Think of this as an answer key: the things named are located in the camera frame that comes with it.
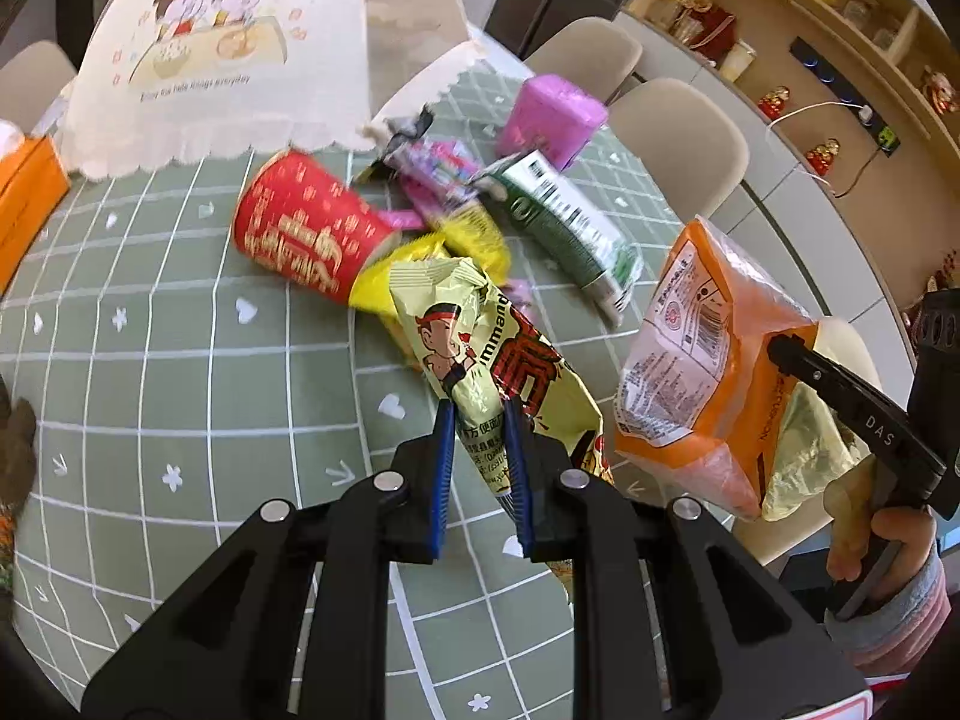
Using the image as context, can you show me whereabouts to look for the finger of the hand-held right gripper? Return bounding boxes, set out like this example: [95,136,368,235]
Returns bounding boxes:
[768,334,948,500]

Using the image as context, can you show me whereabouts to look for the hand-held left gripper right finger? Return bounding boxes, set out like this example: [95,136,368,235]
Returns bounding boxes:
[501,399,871,720]

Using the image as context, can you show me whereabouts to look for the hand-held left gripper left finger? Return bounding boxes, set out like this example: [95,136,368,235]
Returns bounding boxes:
[81,399,457,720]

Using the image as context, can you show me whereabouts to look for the yellow plastic bag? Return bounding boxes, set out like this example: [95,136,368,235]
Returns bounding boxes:
[759,382,872,523]

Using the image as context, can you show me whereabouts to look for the cartoon print noodle snack packet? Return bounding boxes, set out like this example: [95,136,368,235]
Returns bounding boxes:
[386,255,617,595]

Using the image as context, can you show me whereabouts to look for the orange snack bag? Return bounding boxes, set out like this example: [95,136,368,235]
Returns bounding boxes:
[615,216,820,523]

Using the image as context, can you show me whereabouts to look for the green white carton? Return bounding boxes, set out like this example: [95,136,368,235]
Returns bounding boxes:
[469,150,646,317]

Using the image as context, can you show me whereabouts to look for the red paper cup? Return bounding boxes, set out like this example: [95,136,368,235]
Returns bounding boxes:
[231,150,403,308]

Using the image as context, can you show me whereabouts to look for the purple yellow wrapper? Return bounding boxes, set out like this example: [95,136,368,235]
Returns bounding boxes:
[360,106,512,282]

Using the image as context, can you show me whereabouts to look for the person's right hand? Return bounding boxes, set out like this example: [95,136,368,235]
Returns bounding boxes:
[823,456,940,580]

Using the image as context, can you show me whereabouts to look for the red brown decoration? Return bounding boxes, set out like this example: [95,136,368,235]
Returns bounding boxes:
[907,247,960,332]

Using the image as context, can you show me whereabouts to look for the small yellow snack packet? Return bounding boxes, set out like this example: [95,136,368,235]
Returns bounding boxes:
[348,232,452,317]

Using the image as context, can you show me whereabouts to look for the white low cabinet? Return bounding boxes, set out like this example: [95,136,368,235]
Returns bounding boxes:
[615,11,925,332]

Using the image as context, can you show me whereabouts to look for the green checked tablecloth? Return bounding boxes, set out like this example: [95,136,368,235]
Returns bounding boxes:
[0,41,826,720]

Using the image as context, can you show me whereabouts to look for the black power strip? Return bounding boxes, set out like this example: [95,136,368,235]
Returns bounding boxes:
[790,36,902,158]

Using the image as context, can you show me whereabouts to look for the pink toy box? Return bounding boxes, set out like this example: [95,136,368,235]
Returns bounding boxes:
[495,75,610,173]

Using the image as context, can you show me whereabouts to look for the glass jars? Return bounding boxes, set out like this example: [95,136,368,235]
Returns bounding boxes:
[840,0,901,47]

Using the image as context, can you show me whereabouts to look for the white cup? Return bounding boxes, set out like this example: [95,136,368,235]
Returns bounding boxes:
[718,41,755,83]

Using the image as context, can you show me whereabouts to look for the red gold doll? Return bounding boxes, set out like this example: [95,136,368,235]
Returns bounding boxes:
[677,0,740,65]

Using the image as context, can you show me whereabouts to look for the brown furry cloth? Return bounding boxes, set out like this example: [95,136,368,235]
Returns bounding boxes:
[0,375,38,616]

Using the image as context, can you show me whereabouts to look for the white mesh food cover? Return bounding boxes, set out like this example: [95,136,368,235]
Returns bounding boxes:
[56,0,496,181]

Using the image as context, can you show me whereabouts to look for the orange tissue box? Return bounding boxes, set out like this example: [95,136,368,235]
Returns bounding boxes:
[0,120,73,295]

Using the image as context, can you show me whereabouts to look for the white cable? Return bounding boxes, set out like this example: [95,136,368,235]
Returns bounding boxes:
[765,100,865,166]

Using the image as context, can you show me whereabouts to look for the wooden wall shelf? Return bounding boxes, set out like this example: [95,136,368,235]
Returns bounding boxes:
[622,0,960,301]

